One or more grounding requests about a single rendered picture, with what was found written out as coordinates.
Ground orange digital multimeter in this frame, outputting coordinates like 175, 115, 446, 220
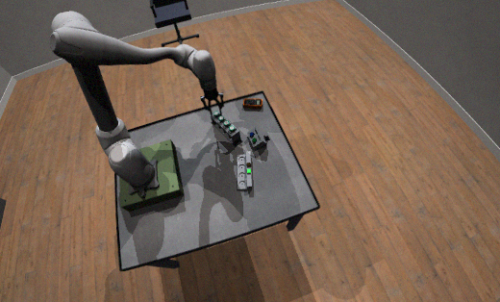
243, 99, 263, 109

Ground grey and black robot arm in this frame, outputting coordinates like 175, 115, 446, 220
50, 11, 216, 196

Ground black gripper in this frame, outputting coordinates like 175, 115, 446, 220
200, 88, 224, 117

